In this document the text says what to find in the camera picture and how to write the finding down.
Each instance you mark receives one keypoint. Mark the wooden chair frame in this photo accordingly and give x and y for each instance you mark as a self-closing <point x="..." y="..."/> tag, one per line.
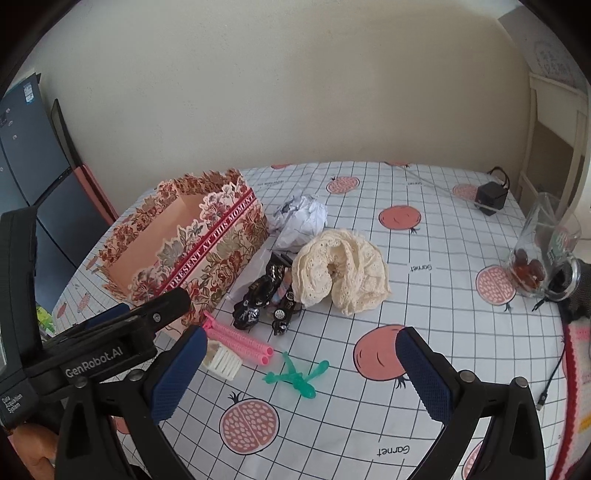
<point x="556" y="142"/>

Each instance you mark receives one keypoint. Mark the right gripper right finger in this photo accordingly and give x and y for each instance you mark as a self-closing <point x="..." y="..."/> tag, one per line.
<point x="513" y="445"/>

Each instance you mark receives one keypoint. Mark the cream lace scrunchie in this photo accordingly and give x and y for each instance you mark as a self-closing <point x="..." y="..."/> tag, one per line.
<point x="344" y="266"/>

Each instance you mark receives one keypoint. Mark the dark blue cabinet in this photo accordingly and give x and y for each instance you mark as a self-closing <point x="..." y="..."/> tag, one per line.
<point x="40" y="167"/>

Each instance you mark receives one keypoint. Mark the floral paper gift box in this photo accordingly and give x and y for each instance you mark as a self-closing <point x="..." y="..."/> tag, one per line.
<point x="192" y="232"/>

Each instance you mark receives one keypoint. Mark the pink foam hair roller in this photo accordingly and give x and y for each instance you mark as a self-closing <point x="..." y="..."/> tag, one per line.
<point x="240" y="338"/>
<point x="235" y="348"/>

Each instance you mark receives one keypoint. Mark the black toy car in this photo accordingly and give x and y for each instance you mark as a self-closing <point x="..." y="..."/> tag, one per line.
<point x="285" y="305"/>

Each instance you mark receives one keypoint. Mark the person's left hand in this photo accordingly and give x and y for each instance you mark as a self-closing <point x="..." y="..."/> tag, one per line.
<point x="37" y="449"/>

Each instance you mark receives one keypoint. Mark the clear glass cup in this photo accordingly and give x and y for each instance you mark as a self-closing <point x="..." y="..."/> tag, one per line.
<point x="547" y="240"/>

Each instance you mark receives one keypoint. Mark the pink knitted cloth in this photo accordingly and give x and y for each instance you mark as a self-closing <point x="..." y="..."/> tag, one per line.
<point x="576" y="435"/>

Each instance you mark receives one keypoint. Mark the black power adapter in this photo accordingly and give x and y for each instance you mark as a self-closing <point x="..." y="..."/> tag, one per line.
<point x="491" y="197"/>

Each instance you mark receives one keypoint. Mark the small white brush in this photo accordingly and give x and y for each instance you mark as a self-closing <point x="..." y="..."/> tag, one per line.
<point x="221" y="361"/>

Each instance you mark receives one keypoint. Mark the white paper ball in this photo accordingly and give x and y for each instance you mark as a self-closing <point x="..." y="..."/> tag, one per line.
<point x="297" y="221"/>

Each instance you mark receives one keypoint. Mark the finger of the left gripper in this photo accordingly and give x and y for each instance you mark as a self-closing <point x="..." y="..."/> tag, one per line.
<point x="136" y="329"/>

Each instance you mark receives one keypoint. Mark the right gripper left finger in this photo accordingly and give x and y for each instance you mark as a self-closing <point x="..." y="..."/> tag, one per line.
<point x="88" y="447"/>

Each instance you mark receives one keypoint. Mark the green plastic toy figure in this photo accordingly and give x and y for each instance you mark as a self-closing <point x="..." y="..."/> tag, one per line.
<point x="301" y="382"/>

